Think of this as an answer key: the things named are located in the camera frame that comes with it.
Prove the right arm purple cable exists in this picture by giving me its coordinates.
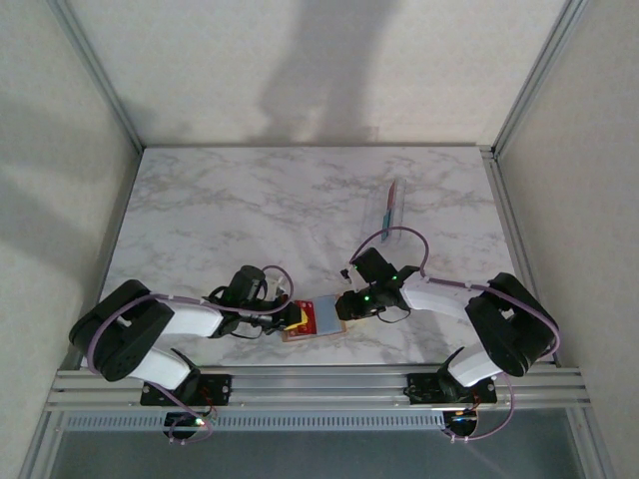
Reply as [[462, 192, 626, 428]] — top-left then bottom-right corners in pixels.
[[348, 227, 561, 443]]

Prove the aluminium frame post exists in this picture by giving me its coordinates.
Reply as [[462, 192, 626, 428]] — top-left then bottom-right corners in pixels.
[[491, 0, 589, 156], [47, 0, 147, 154]]

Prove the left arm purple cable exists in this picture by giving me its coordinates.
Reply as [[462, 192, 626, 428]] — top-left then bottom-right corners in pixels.
[[87, 263, 297, 445]]

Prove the clear acrylic card stand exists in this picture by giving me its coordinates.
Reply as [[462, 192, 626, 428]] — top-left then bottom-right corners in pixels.
[[362, 178, 408, 246]]

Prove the aluminium frame leg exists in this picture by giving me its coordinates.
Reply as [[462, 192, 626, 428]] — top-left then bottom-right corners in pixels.
[[566, 408, 618, 479], [19, 411, 66, 479]]

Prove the pink leather card holder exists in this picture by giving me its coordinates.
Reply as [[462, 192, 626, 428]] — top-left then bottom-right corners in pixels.
[[280, 294, 361, 344]]

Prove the aluminium table side rail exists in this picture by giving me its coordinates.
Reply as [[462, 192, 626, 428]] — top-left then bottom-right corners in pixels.
[[74, 147, 146, 370], [480, 147, 556, 368]]

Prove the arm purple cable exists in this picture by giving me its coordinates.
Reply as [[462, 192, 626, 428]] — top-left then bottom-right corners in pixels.
[[348, 227, 561, 443], [87, 263, 297, 445]]

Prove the grey slotted cable duct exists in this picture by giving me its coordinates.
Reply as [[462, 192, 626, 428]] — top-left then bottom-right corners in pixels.
[[63, 411, 446, 433]]

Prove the aluminium frame cross rail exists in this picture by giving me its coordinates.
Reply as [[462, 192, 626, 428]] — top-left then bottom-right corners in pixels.
[[44, 366, 594, 413]]

